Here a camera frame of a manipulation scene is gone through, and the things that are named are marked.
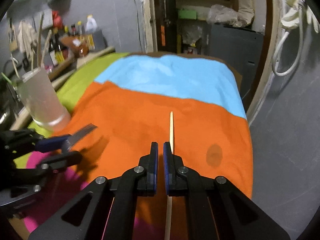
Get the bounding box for multicolour table cloth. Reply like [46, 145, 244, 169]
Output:
[23, 53, 253, 232]

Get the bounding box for red plastic bag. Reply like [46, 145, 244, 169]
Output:
[52, 10, 63, 29]

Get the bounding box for clear plastic bag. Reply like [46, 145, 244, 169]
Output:
[206, 4, 251, 28]

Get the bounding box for white plastic utensil caddy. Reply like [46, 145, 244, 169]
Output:
[16, 68, 71, 132]

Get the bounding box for metal fork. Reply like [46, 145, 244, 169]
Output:
[61, 124, 97, 152]

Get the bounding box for wooden chopstick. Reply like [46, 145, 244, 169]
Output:
[36, 12, 44, 67]
[164, 111, 174, 240]
[40, 29, 52, 68]

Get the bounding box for white hose on wall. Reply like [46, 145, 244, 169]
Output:
[271, 17, 304, 77]

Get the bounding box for hanging dish towel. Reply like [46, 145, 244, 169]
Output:
[17, 20, 37, 57]

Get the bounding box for dark grey cabinet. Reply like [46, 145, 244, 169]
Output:
[207, 24, 264, 99]

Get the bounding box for large cooking oil jug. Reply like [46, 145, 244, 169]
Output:
[85, 15, 106, 52]

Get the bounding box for chopstick standing in caddy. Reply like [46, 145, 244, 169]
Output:
[10, 54, 20, 79]

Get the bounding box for dark sauce bottle yellow label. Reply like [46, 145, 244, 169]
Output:
[53, 28, 65, 64]

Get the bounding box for white rubber gloves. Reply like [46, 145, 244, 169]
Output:
[281, 0, 319, 34]

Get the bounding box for white pillow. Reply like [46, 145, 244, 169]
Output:
[238, 0, 254, 26]

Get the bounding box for brown spice packet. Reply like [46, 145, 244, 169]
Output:
[60, 36, 89, 58]

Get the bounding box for dark bottle white label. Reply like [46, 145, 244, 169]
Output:
[48, 38, 58, 67]

